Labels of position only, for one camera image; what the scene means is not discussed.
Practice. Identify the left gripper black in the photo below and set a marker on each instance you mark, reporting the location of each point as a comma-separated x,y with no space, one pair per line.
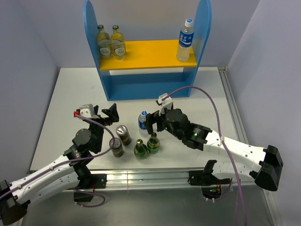
111,112

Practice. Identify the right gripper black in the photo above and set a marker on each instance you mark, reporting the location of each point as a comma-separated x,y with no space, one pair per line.
152,118

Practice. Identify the Pocari water bottle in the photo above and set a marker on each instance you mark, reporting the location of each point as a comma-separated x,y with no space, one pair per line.
185,41
142,128

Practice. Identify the green glass bottle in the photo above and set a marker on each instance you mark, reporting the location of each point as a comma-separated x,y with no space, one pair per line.
153,144
140,150

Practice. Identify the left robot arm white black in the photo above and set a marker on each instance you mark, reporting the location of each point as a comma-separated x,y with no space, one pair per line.
15,198

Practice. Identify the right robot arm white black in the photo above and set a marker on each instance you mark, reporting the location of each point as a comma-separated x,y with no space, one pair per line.
263,165

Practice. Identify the blue shelf with yellow board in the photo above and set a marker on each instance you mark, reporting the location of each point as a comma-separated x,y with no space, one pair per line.
150,67

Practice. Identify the black gold can rear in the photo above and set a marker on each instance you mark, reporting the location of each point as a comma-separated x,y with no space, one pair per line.
123,134

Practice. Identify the black gold can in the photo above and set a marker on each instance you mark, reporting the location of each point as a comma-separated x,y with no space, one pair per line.
123,134
116,147

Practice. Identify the black gold can front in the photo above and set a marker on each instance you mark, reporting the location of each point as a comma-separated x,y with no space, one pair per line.
116,147

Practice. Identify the right yellow soda water bottle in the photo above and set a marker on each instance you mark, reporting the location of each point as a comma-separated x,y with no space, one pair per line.
118,43

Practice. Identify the yellow soda water bottle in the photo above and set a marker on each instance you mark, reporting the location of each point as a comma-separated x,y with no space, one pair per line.
118,43
104,42

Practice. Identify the left yellow soda water bottle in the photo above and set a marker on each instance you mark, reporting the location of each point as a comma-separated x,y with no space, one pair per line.
104,42

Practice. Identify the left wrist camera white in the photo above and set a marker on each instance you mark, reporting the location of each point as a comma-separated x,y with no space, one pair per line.
85,111

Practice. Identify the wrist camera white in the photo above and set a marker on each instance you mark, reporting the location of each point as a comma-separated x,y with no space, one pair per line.
85,111
165,104

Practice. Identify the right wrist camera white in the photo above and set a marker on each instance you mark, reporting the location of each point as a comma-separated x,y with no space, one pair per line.
165,104

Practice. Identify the aluminium rail frame front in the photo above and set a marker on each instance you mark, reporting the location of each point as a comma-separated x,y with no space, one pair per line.
145,179

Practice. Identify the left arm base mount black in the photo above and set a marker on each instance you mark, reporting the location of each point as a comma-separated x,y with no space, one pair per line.
95,181

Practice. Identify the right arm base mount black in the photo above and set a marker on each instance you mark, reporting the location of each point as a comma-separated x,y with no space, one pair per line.
211,188

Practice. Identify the aluminium rail right side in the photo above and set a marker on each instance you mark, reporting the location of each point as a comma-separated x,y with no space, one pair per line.
241,135

